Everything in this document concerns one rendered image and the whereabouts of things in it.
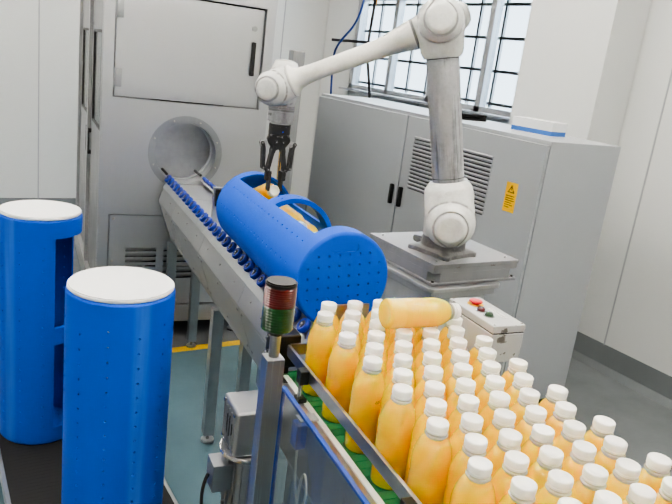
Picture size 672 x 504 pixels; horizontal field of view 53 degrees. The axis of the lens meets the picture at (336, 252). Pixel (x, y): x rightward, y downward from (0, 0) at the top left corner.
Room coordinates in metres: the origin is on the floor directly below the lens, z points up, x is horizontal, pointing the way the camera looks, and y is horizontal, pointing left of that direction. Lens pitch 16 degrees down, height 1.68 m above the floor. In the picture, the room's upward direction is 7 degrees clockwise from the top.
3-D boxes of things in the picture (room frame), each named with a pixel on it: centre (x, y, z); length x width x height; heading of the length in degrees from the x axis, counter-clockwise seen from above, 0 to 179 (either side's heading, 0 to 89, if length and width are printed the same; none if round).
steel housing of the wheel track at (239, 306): (2.69, 0.40, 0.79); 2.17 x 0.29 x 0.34; 26
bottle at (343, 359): (1.40, -0.05, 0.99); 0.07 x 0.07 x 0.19
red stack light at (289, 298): (1.24, 0.10, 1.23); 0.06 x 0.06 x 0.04
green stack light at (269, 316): (1.24, 0.10, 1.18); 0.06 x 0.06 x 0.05
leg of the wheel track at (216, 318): (2.66, 0.46, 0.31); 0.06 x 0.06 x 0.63; 26
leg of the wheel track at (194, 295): (3.60, 0.76, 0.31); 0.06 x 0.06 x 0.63; 26
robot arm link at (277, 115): (2.37, 0.25, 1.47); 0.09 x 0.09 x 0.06
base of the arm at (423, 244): (2.35, -0.36, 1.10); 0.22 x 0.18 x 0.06; 45
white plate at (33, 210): (2.37, 1.08, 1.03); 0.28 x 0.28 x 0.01
